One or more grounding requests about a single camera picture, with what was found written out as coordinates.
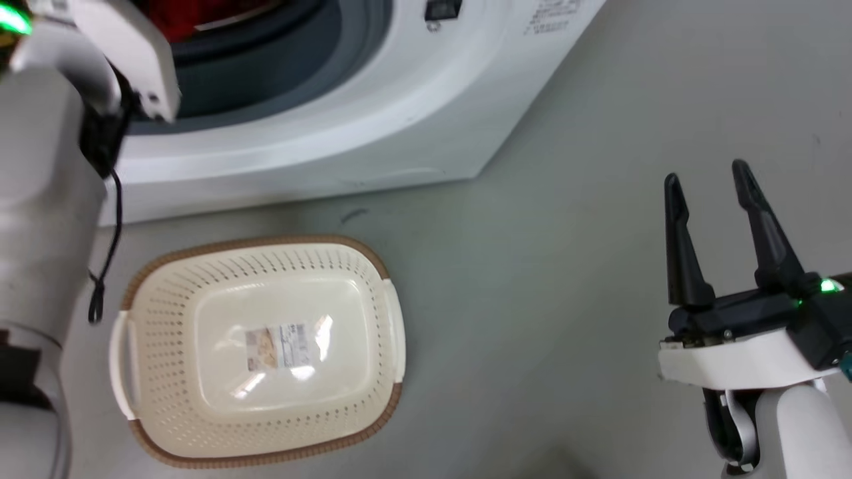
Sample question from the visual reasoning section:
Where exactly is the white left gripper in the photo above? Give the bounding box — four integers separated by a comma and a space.
69, 0, 182, 125

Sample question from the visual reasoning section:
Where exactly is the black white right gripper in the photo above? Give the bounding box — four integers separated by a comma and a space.
657, 159, 852, 389

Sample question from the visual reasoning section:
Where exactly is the white front-load washing machine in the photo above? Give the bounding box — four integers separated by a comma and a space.
99, 0, 608, 228

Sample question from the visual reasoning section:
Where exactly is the paper sticker inside basket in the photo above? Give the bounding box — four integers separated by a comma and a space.
244, 323, 309, 372

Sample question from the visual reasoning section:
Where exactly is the cream laundry basket brown rim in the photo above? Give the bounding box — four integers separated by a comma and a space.
108, 234, 407, 469

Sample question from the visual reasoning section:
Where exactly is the red garment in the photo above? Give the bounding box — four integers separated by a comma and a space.
145, 0, 284, 43

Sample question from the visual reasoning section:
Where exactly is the grey washer door seal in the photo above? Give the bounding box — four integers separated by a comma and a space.
130, 0, 395, 136

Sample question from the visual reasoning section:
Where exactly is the black washer door latch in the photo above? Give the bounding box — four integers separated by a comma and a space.
424, 0, 464, 22

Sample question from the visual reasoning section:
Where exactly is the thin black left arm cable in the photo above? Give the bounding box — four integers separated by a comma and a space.
88, 166, 124, 327

